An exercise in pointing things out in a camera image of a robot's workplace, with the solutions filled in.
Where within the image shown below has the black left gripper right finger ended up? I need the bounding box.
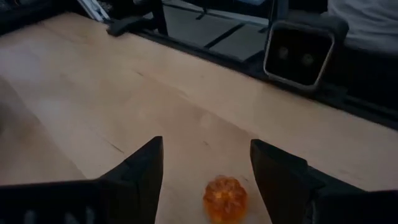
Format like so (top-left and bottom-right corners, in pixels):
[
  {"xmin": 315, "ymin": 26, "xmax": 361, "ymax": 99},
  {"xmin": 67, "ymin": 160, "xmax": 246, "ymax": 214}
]
[{"xmin": 250, "ymin": 139, "xmax": 326, "ymax": 224}]

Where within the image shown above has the person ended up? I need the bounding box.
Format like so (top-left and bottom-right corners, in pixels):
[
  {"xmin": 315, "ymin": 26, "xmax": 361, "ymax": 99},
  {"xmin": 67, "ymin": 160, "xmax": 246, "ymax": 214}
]
[{"xmin": 327, "ymin": 0, "xmax": 398, "ymax": 55}]

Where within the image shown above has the black table-level camera box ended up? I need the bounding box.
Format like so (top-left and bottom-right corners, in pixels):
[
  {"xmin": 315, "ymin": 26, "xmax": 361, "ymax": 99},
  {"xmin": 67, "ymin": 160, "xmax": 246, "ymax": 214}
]
[{"xmin": 263, "ymin": 14, "xmax": 349, "ymax": 91}]

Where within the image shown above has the silver aluminium bar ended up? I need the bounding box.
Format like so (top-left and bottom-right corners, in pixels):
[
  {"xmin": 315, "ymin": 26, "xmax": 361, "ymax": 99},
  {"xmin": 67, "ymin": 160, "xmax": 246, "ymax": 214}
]
[{"xmin": 76, "ymin": 0, "xmax": 110, "ymax": 22}]

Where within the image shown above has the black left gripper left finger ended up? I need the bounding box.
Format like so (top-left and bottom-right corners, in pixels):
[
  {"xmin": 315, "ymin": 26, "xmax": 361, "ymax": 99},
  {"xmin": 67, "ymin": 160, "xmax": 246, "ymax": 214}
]
[{"xmin": 93, "ymin": 136, "xmax": 164, "ymax": 224}]

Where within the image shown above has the orange translucent pumpkin decoration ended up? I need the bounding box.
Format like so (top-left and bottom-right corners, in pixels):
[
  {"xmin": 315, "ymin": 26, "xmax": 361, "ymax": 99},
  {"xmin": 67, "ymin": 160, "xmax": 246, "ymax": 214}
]
[{"xmin": 202, "ymin": 175, "xmax": 249, "ymax": 224}]

